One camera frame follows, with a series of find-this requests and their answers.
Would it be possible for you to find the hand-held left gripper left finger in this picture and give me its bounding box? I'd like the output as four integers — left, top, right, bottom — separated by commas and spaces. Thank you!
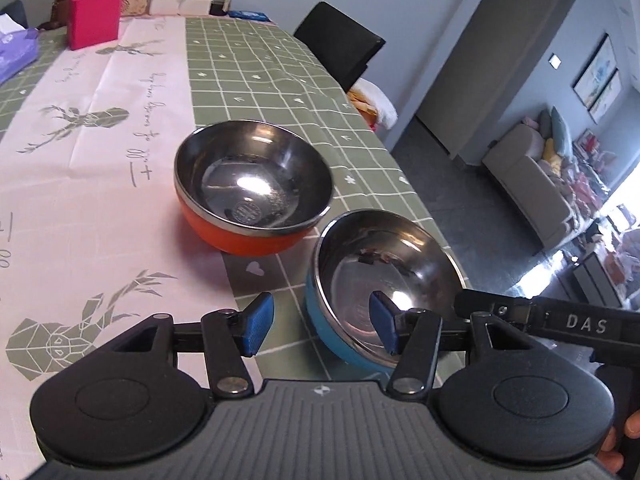
75, 291, 275, 400

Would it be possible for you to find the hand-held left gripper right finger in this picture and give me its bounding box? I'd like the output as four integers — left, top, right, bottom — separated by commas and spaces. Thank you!
369, 291, 556, 401

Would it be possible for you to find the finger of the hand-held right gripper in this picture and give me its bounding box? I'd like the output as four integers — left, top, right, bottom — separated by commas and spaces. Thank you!
454, 287, 536, 333

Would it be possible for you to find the blue steel bowl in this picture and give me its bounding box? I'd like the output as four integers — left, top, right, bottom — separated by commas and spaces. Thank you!
304, 210, 468, 376

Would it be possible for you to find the orange steel bowl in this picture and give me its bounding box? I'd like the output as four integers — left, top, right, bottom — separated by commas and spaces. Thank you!
173, 120, 334, 256

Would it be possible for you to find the person's right hand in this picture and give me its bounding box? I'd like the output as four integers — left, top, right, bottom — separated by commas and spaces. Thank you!
599, 407, 640, 476

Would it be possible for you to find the beige sofa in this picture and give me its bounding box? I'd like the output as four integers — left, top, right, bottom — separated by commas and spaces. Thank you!
481, 124, 576, 253

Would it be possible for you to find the blue grey cushion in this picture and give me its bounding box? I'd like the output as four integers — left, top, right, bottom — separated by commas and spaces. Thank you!
550, 106, 572, 156

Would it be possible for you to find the white bag on chair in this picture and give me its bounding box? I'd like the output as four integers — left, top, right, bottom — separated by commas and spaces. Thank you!
357, 77, 398, 131

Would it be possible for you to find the plain interior door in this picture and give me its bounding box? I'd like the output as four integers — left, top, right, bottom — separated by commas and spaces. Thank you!
415, 0, 591, 161

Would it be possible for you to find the black chair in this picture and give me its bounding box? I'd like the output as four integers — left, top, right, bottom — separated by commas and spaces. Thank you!
293, 2, 387, 93
0, 0, 28, 28

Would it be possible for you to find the pink box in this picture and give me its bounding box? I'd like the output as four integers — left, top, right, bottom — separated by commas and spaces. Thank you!
67, 0, 124, 51

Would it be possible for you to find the purple tissue pack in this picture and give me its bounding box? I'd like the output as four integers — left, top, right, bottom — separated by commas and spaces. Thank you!
0, 14, 41, 86

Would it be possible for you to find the framed wall picture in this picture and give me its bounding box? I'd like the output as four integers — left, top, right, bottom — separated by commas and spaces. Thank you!
589, 67, 623, 125
572, 34, 617, 106

